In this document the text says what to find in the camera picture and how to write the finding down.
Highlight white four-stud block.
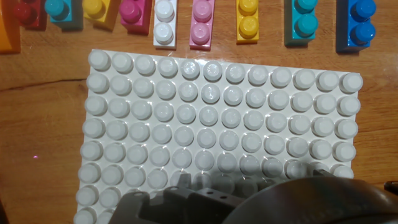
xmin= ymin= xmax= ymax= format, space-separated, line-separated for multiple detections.
xmin=152 ymin=0 xmax=178 ymax=50

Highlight light pink four-stud block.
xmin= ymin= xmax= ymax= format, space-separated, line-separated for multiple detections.
xmin=189 ymin=0 xmax=216 ymax=51

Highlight teal four-stud block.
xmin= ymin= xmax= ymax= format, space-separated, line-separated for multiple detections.
xmin=284 ymin=0 xmax=319 ymax=47

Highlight white studded baseplate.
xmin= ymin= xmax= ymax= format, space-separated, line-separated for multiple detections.
xmin=73 ymin=49 xmax=364 ymax=224

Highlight magenta three-stud block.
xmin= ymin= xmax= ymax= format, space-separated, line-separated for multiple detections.
xmin=119 ymin=0 xmax=154 ymax=35

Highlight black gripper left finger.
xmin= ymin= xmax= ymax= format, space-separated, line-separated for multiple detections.
xmin=178 ymin=172 xmax=193 ymax=191

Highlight blue four-stud block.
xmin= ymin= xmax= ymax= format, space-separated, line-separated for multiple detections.
xmin=335 ymin=0 xmax=377 ymax=53

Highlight wooden work board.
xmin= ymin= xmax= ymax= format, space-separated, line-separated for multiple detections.
xmin=0 ymin=0 xmax=398 ymax=224

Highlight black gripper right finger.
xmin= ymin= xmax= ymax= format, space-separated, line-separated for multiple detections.
xmin=312 ymin=169 xmax=335 ymax=179

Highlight orange sloped block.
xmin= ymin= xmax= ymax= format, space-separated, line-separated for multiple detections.
xmin=0 ymin=0 xmax=22 ymax=54

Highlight teal two-stud block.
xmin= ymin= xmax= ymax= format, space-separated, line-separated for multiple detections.
xmin=44 ymin=0 xmax=84 ymax=32

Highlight yellow two-stud block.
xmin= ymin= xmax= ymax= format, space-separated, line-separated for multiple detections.
xmin=83 ymin=0 xmax=121 ymax=32

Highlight red two-stud block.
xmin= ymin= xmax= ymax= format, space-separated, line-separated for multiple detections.
xmin=13 ymin=0 xmax=48 ymax=31

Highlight yellow four-stud block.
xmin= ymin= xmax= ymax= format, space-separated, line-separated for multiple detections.
xmin=236 ymin=0 xmax=260 ymax=45

